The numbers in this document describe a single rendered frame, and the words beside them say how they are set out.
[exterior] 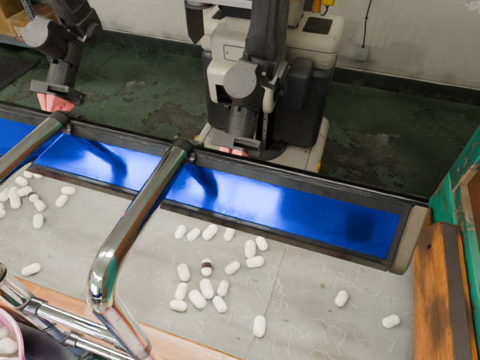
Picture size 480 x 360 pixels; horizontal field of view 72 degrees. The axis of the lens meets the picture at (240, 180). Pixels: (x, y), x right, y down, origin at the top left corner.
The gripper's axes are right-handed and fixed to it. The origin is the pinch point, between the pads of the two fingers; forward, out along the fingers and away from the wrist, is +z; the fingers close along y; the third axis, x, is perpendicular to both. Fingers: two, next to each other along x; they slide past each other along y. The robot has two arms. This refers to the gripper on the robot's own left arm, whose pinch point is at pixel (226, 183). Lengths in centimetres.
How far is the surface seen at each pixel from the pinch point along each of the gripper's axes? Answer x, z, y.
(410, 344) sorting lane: -1.0, 18.6, 38.1
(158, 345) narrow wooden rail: -11.6, 27.9, -1.5
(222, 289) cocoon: -3.1, 19.0, 4.9
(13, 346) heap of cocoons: -14.2, 35.3, -25.4
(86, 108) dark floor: 135, -23, -141
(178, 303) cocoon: -6.3, 22.8, -1.7
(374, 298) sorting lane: 3.1, 13.9, 32.0
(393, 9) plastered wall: 150, -126, 39
